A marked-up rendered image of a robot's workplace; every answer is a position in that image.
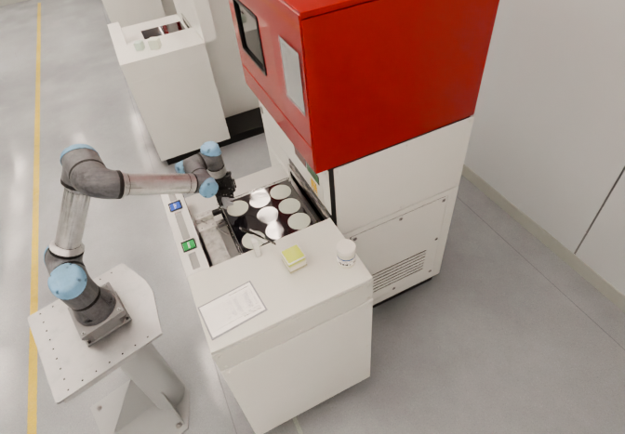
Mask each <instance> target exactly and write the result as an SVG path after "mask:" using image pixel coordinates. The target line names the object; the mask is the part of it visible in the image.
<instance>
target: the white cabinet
mask: <svg viewBox="0 0 625 434"><path fill-rule="evenodd" d="M372 309H373V298H372V299H370V300H368V301H367V302H365V303H363V304H361V305H359V306H357V307H355V308H353V309H349V310H347V311H345V312H343V313H341V314H340V315H338V316H336V317H334V318H332V319H330V320H328V321H326V322H323V323H320V324H318V325H316V326H314V327H313V328H311V329H309V330H307V331H305V332H303V333H301V334H299V335H296V336H293V337H291V338H289V339H288V340H286V341H284V342H282V343H280V344H278V345H276V346H274V347H272V348H270V349H267V350H264V351H262V352H261V353H259V354H257V355H255V356H253V357H251V358H249V359H247V360H245V361H243V362H240V363H238V364H236V365H234V366H232V367H230V368H228V369H226V370H224V371H222V372H221V374H222V375H223V377H224V379H225V381H226V382H227V384H228V386H229V388H230V390H231V391H232V393H233V395H234V397H235V398H236V400H237V402H238V404H239V405H240V407H241V409H242V411H243V412H244V414H245V416H246V418H247V420H248V422H249V424H250V426H252V428H253V430H254V432H255V433H256V434H264V433H265V432H267V431H269V430H271V429H273V428H275V427H277V426H279V425H281V424H283V423H285V422H286V421H288V420H289V419H291V418H293V417H295V416H297V415H299V414H301V413H303V412H305V411H307V410H309V409H311V408H313V406H315V405H317V404H319V403H321V402H323V401H325V400H327V399H329V398H331V397H333V396H335V395H337V394H338V393H340V392H341V391H343V390H345V389H347V388H349V387H351V386H353V385H355V384H357V383H359V382H361V381H362V380H364V379H366V378H368V377H370V358H371V334H372Z"/></svg>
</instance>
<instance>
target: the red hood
mask: <svg viewBox="0 0 625 434"><path fill-rule="evenodd" d="M229 5H230V10H231V13H232V18H233V26H234V30H235V35H236V39H237V44H238V48H239V53H240V57H241V61H242V66H243V70H244V75H245V79H246V84H247V85H248V86H249V88H250V89H251V90H252V91H253V93H254V94H255V95H256V97H257V98H258V99H259V101H260V102H261V103H262V105H263V106H264V107H265V109H266V110H267V111H268V113H269V114H270V115H271V116H272V118H273V119H274V121H275V122H276V123H277V124H278V125H279V126H280V128H281V129H282V130H283V131H284V133H285V134H286V136H287V137H288V138H289V140H290V141H291V142H292V143H293V145H294V146H295V147H296V149H297V150H298V151H299V153H300V154H301V156H302V157H303V158H304V159H305V161H306V162H307V163H308V165H309V166H310V167H311V169H312V170H313V171H314V172H315V174H319V173H321V172H324V171H326V170H328V169H331V168H333V167H336V166H339V165H341V164H346V163H348V162H350V161H352V160H355V159H358V158H360V157H363V156H366V155H368V154H370V153H373V152H375V151H379V150H382V149H385V148H387V147H390V146H392V145H394V144H397V143H400V142H402V141H405V140H408V139H410V138H413V137H416V136H419V135H421V134H424V133H427V132H429V131H432V130H434V129H436V128H439V127H441V126H444V125H448V124H451V123H454V122H456V121H458V120H461V119H463V118H466V117H468V116H471V115H474V111H475V106H476V102H477V99H478V94H479V90H480V85H481V82H482V77H483V73H484V68H485V62H486V57H487V53H488V49H489V45H490V40H491V36H492V32H493V28H494V23H495V19H496V16H497V11H498V7H499V0H229Z"/></svg>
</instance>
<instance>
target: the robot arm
mask: <svg viewBox="0 0 625 434"><path fill-rule="evenodd" d="M200 149H201V151H200V152H198V153H197V154H195V155H193V156H191V157H189V158H186V159H184V160H182V161H180V162H178V163H177V164H175V170H176V172H177V174H140V173H123V172H122V171H121V170H112V169H109V168H107V167H106V166H105V164H104V163H103V161H102V160H101V159H100V155H99V153H98V152H97V151H96V150H95V149H94V148H92V147H91V146H89V145H86V144H73V145H71V146H69V147H68V148H66V149H64V150H63V151H62V153H61V155H60V164H61V165H62V172H61V178H60V184H61V186H62V187H64V192H63V196H62V202H61V207H60V216H59V222H58V227H57V232H56V238H55V239H54V240H53V241H51V242H50V244H49V245H48V246H47V248H46V250H45V252H44V262H45V265H46V267H47V271H48V274H49V277H48V281H47V285H48V288H49V290H50V291H51V293H52V294H53V295H54V296H56V297H57V298H59V299H60V300H61V301H62V302H63V303H65V304H66V305H67V306H68V307H69V308H70V309H72V311H73V315H74V317H75V319H76V320H77V321H78V322H79V323H81V324H82V325H84V326H93V325H97V324H99V323H101V322H103V321H105V320H106V319H107V318H108V317H109V316H110V315H111V314H112V312H113V310H114V307H115V304H116V299H115V296H114V294H113V293H112V292H111V291H110V290H108V289H106V288H103V287H100V286H98V285H97V284H96V283H95V282H94V281H93V280H92V279H91V278H90V276H89V275H88V272H87V270H86V266H85V264H84V262H83V255H84V252H85V245H84V244H83V243H82V238H83V234H84V229H85V225H86V217H87V212H88V208H89V203H90V199H91V197H93V198H100V199H122V198H123V197H124V196H127V195H155V194H183V193H200V195H202V196H203V197H205V198H211V197H213V196H214V195H215V196H216V198H217V202H218V204H219V205H220V206H221V207H222V208H224V209H227V206H231V205H233V202H230V201H232V200H234V196H233V193H234V192H235V190H236V184H235V181H234V178H231V174H232V173H231V171H226V167H225V164H224V161H223V158H222V155H221V150H220V148H219V144H218V143H217V142H214V141H208V142H205V143H204V144H203V145H202V146H201V148H200ZM206 170H207V171H208V172H207V171H206ZM234 184H235V186H234Z"/></svg>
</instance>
